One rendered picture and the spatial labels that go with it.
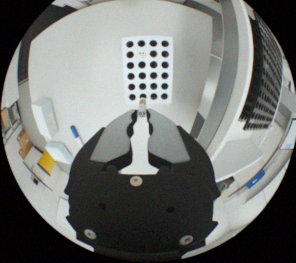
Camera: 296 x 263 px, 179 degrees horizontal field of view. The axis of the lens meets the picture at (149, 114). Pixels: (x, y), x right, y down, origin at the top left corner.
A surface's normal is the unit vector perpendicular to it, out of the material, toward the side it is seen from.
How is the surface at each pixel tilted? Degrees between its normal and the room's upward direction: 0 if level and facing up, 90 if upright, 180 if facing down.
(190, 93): 0
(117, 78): 0
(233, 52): 90
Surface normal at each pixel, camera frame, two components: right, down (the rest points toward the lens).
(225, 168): 0.11, -0.87
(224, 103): -0.99, -0.08
